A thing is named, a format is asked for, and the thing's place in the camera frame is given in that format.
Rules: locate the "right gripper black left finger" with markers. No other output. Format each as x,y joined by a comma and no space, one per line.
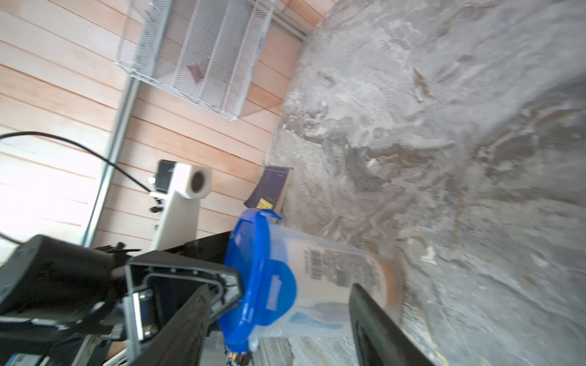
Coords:
181,341

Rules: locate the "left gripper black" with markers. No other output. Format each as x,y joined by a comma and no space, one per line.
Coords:
52,290

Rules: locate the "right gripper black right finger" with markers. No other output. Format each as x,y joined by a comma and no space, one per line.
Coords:
378,340

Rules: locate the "clear plastic container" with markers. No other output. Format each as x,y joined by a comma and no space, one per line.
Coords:
309,284

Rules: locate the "blue container lid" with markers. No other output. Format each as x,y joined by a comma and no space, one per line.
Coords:
256,279

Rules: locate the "dark blue booklet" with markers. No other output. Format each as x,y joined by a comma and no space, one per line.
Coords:
271,189

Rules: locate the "white wire mesh shelf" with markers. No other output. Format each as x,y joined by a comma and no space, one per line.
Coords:
201,51

